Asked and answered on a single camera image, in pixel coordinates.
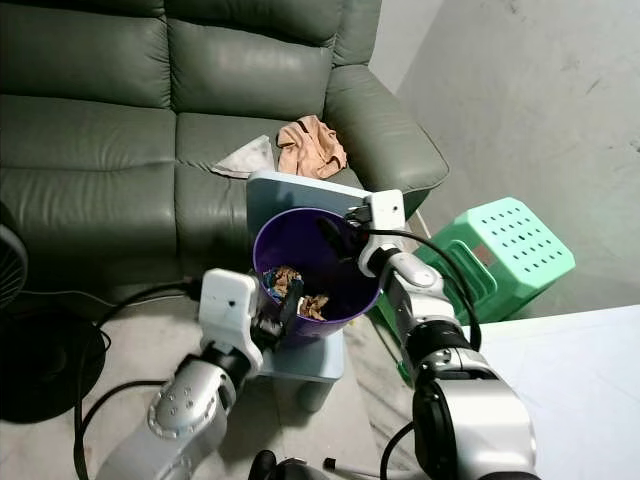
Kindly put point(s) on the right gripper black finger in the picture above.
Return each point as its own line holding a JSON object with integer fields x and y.
{"x": 332, "y": 227}
{"x": 345, "y": 250}

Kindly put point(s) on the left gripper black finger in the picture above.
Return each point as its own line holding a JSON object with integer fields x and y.
{"x": 295, "y": 300}

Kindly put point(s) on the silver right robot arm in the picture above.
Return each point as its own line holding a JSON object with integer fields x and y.
{"x": 490, "y": 420}

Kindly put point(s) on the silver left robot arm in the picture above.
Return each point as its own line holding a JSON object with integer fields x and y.
{"x": 185, "y": 410}

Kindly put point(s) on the crumpled paper trash pile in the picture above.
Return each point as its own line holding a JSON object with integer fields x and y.
{"x": 285, "y": 275}

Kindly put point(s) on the purple rubbish bin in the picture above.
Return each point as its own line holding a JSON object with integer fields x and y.
{"x": 355, "y": 300}

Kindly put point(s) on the blue-grey plastic child chair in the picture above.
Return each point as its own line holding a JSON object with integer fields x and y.
{"x": 290, "y": 190}

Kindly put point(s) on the peach crumpled cloth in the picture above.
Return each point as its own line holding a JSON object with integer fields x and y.
{"x": 310, "y": 148}

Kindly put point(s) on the white crumpled cloth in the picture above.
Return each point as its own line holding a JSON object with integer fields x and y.
{"x": 250, "y": 160}

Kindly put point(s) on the green plastic stool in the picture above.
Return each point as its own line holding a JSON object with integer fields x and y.
{"x": 515, "y": 240}

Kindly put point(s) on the black floor fan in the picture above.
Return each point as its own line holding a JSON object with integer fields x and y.
{"x": 30, "y": 380}

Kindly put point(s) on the grey-green leather sofa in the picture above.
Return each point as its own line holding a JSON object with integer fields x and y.
{"x": 100, "y": 130}

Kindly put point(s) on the light blue folding table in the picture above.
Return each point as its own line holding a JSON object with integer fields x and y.
{"x": 570, "y": 390}

